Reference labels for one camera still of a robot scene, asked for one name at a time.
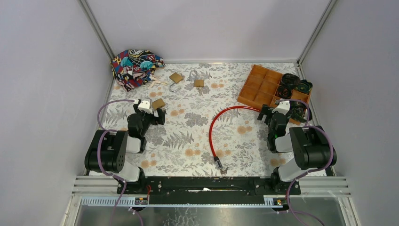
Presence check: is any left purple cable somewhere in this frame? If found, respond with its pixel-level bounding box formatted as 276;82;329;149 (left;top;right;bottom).
96;98;144;226

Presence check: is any black coiled strap middle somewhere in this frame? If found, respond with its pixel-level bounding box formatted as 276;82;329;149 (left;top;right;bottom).
275;85;293;100

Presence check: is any small brass padlock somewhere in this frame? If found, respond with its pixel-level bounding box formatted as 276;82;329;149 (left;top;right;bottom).
190;70;204;88

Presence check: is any open brass padlock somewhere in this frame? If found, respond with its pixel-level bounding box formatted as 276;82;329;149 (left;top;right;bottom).
168;73;184;93

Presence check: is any colourful patterned cloth bag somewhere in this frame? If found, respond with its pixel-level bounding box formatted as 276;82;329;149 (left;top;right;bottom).
110;49;165;92

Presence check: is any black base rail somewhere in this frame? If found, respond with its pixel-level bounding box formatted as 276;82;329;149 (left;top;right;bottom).
117;176;301;205

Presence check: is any purple cable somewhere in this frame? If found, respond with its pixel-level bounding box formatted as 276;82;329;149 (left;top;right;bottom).
275;98;335;226
96;98;144;226

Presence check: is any red cable lock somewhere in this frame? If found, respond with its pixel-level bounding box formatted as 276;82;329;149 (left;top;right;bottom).
208;105;261;176

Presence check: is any orange compartment tray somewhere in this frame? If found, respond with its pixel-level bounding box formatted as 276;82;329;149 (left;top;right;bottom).
237;65;311;110

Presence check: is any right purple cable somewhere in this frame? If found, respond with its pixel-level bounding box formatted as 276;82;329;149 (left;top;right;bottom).
275;98;335;226

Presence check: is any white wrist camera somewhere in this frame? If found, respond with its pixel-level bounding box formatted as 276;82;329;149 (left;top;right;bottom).
272;99;290;115
134;99;153;114

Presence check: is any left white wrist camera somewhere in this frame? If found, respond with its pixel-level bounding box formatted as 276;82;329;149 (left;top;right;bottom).
134;99;153;114

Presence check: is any black patterned strap bundle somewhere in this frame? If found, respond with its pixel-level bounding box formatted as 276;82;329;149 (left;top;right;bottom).
288;99;313;123

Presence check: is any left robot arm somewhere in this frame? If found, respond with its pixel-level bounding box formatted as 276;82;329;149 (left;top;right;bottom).
84;101;166;194

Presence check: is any floral table mat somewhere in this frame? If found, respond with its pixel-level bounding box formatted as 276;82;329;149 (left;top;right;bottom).
102;63;293;177

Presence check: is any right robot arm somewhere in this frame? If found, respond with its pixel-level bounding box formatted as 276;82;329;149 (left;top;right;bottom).
258;105;337;194

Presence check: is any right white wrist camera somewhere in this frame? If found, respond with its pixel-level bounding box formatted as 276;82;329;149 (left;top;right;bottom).
272;99;290;115

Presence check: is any dark green coiled strap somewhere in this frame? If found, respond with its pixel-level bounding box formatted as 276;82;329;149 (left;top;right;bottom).
296;79;313;95

